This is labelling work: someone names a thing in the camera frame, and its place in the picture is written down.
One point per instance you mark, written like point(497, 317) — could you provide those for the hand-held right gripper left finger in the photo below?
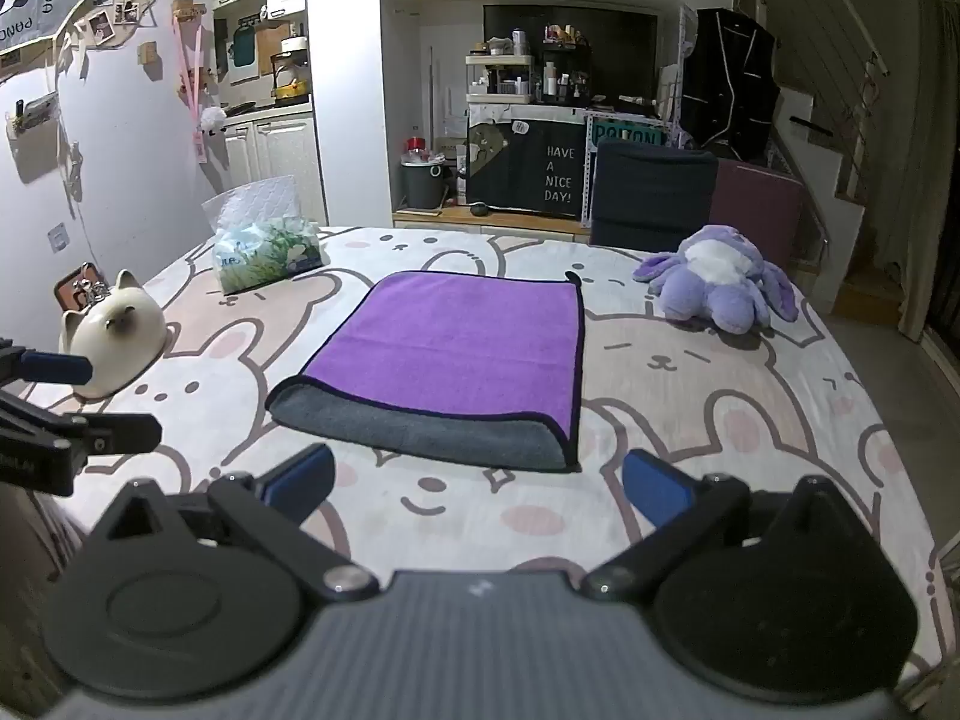
point(296, 480)

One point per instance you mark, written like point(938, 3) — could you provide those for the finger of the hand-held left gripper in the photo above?
point(56, 367)
point(120, 433)

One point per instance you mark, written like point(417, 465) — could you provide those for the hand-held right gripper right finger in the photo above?
point(656, 491)

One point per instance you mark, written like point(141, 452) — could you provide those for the purple and grey towel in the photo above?
point(450, 345)

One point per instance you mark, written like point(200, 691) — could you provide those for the white cat figurine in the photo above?
point(112, 337)

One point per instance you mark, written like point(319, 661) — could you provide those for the small red tray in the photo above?
point(75, 283)

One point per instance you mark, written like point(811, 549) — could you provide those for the purple plush toy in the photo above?
point(712, 281)

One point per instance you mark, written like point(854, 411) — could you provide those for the floral tissue pack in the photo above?
point(262, 251)

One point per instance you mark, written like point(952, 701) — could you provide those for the dark blue chair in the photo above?
point(652, 195)

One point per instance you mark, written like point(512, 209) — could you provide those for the maroon chair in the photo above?
point(757, 210)

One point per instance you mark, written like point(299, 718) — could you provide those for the white kitchen cabinet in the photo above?
point(277, 157)

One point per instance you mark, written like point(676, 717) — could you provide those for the grey trash bin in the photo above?
point(422, 186)

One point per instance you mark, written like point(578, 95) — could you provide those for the pink ribbon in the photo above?
point(193, 67)

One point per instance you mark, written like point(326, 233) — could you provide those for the red lidded jar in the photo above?
point(417, 148)

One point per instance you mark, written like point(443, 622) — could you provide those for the black lettered cloth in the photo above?
point(517, 165)

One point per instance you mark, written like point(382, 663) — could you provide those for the teal sign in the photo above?
point(630, 133)

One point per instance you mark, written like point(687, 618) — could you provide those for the yellow pot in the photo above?
point(291, 82)

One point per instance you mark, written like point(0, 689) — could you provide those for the black jacket with white trim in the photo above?
point(731, 82)

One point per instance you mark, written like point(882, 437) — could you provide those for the beige curtain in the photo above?
point(926, 165)

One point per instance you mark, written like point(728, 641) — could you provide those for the storage rack with bottles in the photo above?
point(517, 67)

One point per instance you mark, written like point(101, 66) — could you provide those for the white wall holder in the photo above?
point(34, 114)

